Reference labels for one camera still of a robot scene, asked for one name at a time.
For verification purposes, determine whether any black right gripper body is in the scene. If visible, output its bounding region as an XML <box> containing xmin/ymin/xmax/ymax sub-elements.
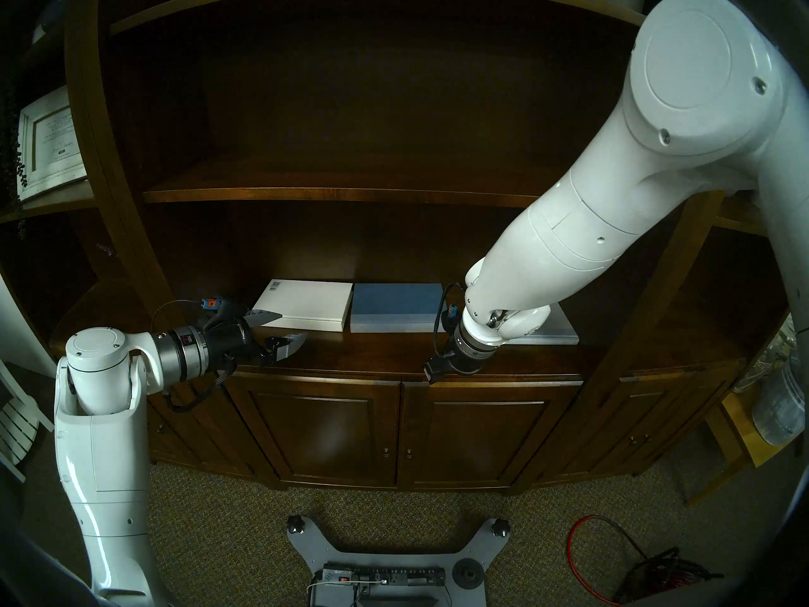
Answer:
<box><xmin>430</xmin><ymin>346</ymin><xmax>484</xmax><ymax>380</ymax></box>

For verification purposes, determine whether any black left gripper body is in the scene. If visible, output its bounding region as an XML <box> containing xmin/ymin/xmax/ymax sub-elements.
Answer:
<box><xmin>204</xmin><ymin>318</ymin><xmax>266</xmax><ymax>376</ymax></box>

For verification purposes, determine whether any blue hardcover book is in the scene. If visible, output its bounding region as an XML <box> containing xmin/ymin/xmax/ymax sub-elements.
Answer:
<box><xmin>350</xmin><ymin>283</ymin><xmax>446</xmax><ymax>334</ymax></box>

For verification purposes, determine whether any white book with barcode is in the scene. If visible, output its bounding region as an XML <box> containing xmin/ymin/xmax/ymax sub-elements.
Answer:
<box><xmin>252</xmin><ymin>279</ymin><xmax>354</xmax><ymax>333</ymax></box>

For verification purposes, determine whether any white book with grey spine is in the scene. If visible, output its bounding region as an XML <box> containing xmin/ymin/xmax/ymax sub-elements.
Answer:
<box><xmin>506</xmin><ymin>302</ymin><xmax>580</xmax><ymax>346</ymax></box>

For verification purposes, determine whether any grey power strip box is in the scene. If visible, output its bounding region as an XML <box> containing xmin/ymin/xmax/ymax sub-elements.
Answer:
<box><xmin>308</xmin><ymin>563</ymin><xmax>453</xmax><ymax>607</ymax></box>

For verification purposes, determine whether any dark wooden bookshelf cabinet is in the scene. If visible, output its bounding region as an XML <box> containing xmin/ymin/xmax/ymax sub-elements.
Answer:
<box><xmin>0</xmin><ymin>0</ymin><xmax>809</xmax><ymax>494</ymax></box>

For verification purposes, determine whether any white slatted chair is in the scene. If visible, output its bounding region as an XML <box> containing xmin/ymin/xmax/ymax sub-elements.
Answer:
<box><xmin>0</xmin><ymin>359</ymin><xmax>56</xmax><ymax>483</ymax></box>

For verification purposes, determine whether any white framed certificate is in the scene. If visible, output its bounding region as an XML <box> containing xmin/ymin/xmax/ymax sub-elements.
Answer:
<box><xmin>16</xmin><ymin>84</ymin><xmax>89</xmax><ymax>202</ymax></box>

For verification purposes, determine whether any dark hanging vine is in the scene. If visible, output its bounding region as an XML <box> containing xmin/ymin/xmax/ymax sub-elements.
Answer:
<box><xmin>0</xmin><ymin>87</ymin><xmax>29</xmax><ymax>240</ymax></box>

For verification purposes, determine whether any light wooden side table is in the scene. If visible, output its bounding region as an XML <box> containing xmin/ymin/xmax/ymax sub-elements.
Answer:
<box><xmin>686</xmin><ymin>391</ymin><xmax>809</xmax><ymax>508</ymax></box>

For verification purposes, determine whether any clear glass jar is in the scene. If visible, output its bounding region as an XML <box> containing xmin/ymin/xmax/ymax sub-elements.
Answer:
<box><xmin>733</xmin><ymin>318</ymin><xmax>798</xmax><ymax>395</ymax></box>

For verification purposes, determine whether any grey ribbed bucket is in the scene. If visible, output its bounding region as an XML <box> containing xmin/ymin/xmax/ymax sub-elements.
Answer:
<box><xmin>751</xmin><ymin>353</ymin><xmax>806</xmax><ymax>447</ymax></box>

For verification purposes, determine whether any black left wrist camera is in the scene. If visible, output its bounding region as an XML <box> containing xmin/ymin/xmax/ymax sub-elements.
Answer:
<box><xmin>201</xmin><ymin>295</ymin><xmax>247</xmax><ymax>328</ymax></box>

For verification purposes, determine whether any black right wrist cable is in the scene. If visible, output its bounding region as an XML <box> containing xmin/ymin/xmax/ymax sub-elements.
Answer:
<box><xmin>434</xmin><ymin>283</ymin><xmax>465</xmax><ymax>360</ymax></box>

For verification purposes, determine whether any black braided left wrist cable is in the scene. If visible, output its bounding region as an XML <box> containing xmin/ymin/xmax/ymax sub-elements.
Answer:
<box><xmin>163</xmin><ymin>365</ymin><xmax>234</xmax><ymax>414</ymax></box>

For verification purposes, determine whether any thin grey camera cable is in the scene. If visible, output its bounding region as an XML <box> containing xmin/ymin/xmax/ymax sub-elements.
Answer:
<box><xmin>152</xmin><ymin>299</ymin><xmax>206</xmax><ymax>334</ymax></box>

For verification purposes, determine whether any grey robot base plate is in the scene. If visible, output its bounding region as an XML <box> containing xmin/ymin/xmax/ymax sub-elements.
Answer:
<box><xmin>286</xmin><ymin>516</ymin><xmax>511</xmax><ymax>607</ymax></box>

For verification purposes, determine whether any thick red cable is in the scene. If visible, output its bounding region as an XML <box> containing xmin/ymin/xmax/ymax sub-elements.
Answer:
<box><xmin>566</xmin><ymin>515</ymin><xmax>652</xmax><ymax>607</ymax></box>

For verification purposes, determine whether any black and red cable reel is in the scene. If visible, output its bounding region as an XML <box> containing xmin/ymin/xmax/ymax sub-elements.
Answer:
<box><xmin>616</xmin><ymin>547</ymin><xmax>724</xmax><ymax>607</ymax></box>

